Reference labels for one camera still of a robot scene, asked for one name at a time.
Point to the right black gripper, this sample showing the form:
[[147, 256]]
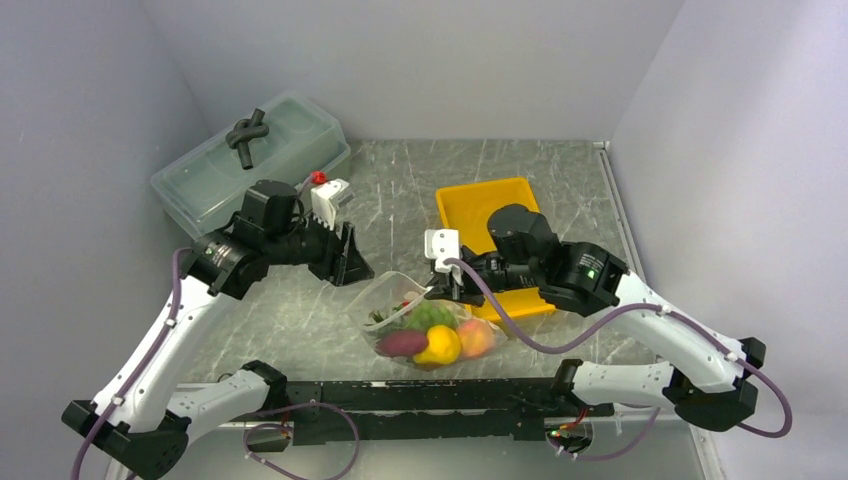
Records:
[[445, 285]]

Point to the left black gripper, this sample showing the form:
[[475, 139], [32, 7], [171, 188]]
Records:
[[353, 267]]

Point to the toy pineapple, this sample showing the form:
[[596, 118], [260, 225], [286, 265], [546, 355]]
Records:
[[384, 322]]

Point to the clear zip top bag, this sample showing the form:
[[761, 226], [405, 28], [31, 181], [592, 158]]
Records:
[[391, 289]]

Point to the yellow plastic tray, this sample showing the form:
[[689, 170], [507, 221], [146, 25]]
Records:
[[467, 208]]

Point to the green toy grapes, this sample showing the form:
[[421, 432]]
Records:
[[428, 314]]

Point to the purple toy sweet potato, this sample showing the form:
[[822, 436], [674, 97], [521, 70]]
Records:
[[402, 343]]

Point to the toy peach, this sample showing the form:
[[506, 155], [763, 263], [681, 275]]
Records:
[[477, 337]]

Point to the yellow toy pear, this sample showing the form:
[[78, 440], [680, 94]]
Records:
[[444, 347]]

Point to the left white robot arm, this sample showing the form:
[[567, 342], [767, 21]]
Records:
[[139, 418]]

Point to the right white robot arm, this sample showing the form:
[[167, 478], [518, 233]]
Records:
[[701, 375]]

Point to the clear lidded storage box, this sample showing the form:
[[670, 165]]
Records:
[[202, 189]]

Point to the black knotted foam tube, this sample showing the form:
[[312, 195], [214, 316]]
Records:
[[244, 131]]

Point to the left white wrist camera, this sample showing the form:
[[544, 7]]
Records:
[[328, 196]]

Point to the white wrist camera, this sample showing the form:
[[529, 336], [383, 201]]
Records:
[[328, 196], [440, 246]]

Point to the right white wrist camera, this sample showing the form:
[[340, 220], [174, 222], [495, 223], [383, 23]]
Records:
[[440, 246]]

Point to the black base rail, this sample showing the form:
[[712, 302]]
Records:
[[523, 409]]

